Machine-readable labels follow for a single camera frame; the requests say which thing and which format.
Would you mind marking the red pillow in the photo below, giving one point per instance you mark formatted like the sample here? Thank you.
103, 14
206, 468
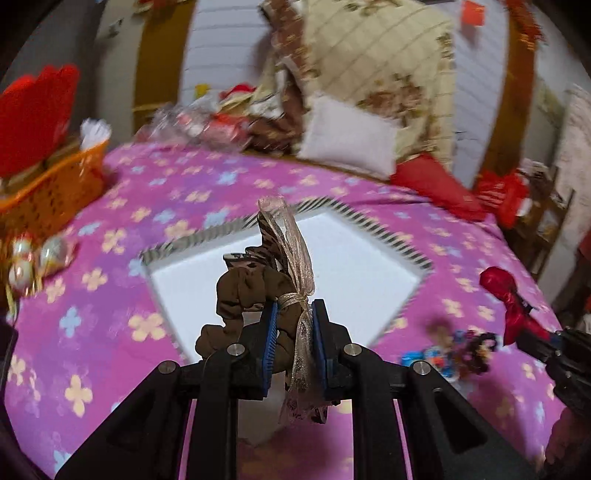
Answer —
428, 178

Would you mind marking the brown scrunchie with ribbon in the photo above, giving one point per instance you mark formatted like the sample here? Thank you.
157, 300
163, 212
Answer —
279, 269

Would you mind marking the colorful jewelry pile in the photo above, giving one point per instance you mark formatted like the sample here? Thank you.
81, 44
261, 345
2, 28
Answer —
456, 354

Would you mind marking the orange plastic basket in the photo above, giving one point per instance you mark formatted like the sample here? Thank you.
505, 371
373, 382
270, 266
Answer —
46, 205

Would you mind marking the pink floral bedsheet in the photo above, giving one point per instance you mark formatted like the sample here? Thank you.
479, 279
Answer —
93, 333

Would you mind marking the wooden chair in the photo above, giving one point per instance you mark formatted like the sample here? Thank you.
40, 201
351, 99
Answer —
537, 231

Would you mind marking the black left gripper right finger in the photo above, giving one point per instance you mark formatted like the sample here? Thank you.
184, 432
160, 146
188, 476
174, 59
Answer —
328, 340

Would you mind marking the red gift bag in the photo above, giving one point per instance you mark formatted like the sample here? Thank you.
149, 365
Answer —
502, 195

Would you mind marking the red plush item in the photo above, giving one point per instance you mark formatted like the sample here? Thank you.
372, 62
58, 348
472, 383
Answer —
35, 117

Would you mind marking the striped white jewelry box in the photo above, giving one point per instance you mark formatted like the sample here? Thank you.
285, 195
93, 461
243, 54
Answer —
366, 274

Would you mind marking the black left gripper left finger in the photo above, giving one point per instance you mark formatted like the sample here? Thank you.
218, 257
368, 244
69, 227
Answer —
262, 344

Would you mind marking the white small pillow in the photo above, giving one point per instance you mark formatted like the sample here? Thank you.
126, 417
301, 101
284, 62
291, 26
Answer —
344, 136

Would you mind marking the beige floral quilt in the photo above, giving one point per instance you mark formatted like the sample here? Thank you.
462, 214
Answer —
390, 58

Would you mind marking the clear plastic bag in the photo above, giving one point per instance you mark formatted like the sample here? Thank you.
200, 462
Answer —
194, 125

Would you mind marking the white tissue in basket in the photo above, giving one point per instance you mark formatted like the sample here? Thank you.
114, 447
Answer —
93, 132

